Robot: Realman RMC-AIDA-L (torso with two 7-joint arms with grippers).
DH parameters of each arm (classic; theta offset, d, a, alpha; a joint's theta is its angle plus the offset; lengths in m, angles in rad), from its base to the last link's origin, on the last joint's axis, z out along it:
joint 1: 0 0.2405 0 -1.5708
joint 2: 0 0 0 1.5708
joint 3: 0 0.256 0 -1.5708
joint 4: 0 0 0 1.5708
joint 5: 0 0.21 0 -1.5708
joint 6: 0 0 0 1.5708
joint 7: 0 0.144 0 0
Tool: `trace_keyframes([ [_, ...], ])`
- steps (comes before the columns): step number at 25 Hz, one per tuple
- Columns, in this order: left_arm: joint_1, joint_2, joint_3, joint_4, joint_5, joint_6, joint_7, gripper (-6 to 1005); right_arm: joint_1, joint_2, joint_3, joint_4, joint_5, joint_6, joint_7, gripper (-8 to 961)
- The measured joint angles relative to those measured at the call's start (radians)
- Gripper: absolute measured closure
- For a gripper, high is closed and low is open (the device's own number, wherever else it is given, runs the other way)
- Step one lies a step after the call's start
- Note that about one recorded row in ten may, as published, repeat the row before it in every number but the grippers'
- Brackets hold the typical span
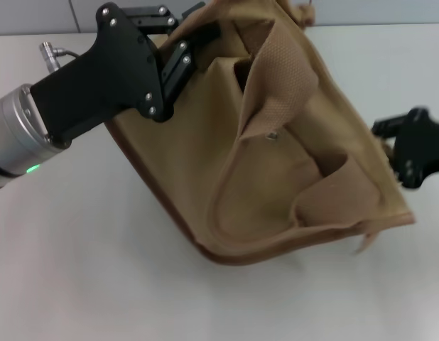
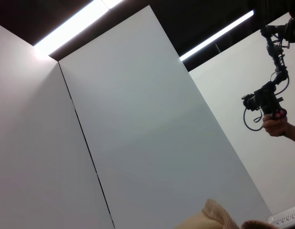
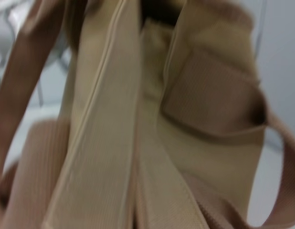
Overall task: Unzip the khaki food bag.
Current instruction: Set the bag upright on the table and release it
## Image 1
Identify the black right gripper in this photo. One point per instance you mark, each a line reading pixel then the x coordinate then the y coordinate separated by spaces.
pixel 422 149

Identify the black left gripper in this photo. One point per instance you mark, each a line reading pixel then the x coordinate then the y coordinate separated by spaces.
pixel 116 78

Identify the khaki canvas food bag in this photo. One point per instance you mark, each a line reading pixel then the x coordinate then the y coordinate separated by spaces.
pixel 276 160

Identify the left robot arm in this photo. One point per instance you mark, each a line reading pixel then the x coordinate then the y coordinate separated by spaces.
pixel 13 135

